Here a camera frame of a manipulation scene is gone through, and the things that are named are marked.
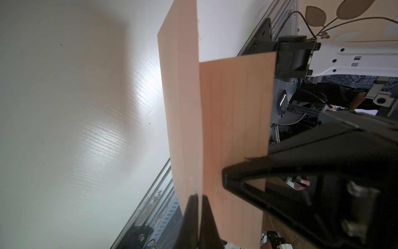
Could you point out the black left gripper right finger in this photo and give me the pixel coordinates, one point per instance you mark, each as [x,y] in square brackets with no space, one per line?
[209,236]

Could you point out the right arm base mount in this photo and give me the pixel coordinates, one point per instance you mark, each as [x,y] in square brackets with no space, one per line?
[261,40]

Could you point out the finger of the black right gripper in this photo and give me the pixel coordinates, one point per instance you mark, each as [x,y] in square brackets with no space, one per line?
[336,185]

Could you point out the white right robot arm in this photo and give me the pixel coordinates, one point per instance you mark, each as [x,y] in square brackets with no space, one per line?
[379,58]

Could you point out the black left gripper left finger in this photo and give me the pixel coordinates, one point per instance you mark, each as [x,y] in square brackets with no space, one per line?
[189,229]

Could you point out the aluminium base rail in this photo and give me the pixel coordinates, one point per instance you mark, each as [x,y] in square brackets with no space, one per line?
[156,222]

